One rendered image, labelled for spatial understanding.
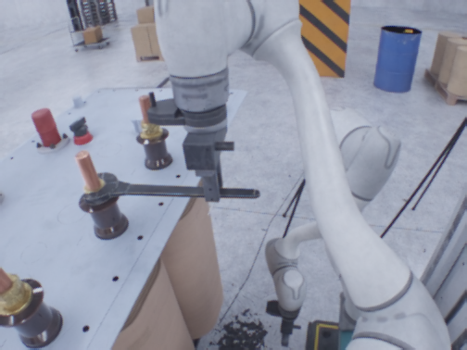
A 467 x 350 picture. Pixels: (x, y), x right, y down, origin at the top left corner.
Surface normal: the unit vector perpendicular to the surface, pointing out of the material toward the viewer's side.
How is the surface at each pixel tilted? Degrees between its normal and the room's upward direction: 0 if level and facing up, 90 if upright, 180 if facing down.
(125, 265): 0
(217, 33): 91
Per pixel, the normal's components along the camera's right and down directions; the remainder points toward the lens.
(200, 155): -0.13, 0.60
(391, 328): -0.41, -0.78
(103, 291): -0.07, -0.80
